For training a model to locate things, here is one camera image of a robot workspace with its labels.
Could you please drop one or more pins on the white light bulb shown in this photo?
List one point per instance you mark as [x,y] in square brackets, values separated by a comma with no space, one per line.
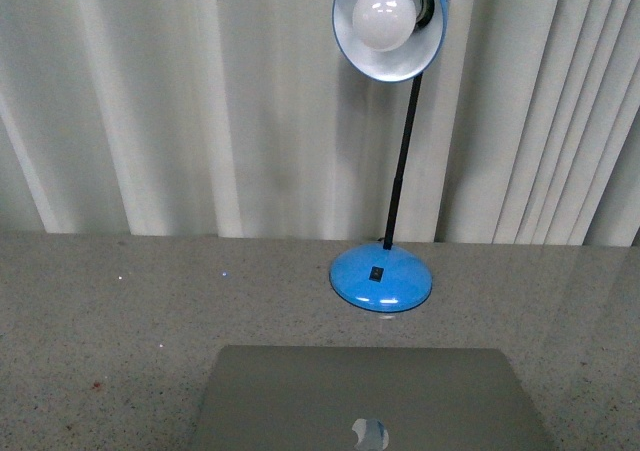
[384,25]

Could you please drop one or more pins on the white vertical blinds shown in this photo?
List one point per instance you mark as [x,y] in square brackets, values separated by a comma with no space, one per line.
[242,118]

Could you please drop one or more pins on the silver laptop with black keyboard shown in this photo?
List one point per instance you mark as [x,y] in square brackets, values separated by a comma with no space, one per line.
[349,398]

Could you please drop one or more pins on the blue desk lamp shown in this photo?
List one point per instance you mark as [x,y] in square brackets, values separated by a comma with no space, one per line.
[383,277]

